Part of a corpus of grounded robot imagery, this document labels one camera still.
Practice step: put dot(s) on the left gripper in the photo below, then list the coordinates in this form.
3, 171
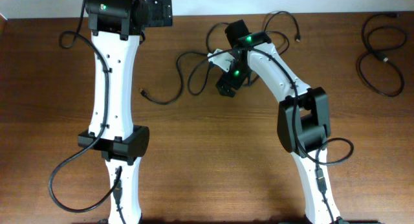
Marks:
164, 6

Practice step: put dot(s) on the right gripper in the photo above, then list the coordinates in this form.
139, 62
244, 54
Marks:
226, 87

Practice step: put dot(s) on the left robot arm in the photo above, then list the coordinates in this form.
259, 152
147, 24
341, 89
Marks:
117, 28

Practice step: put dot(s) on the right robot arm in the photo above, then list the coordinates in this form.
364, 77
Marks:
304, 126

